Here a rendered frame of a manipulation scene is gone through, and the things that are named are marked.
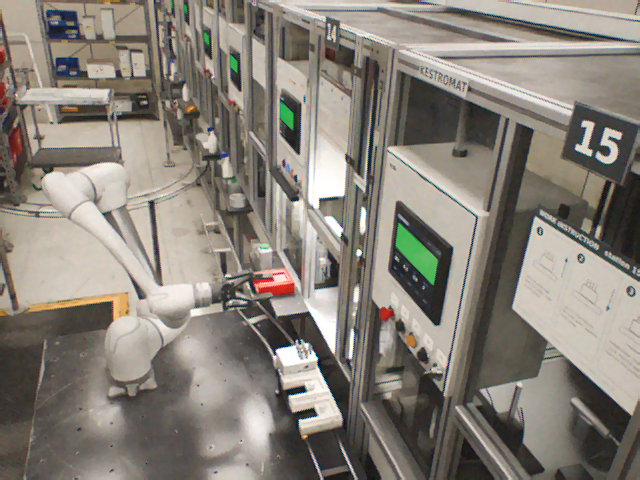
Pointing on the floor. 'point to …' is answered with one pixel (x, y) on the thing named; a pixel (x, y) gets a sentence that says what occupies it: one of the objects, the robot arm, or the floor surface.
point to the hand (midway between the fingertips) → (265, 286)
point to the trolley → (84, 156)
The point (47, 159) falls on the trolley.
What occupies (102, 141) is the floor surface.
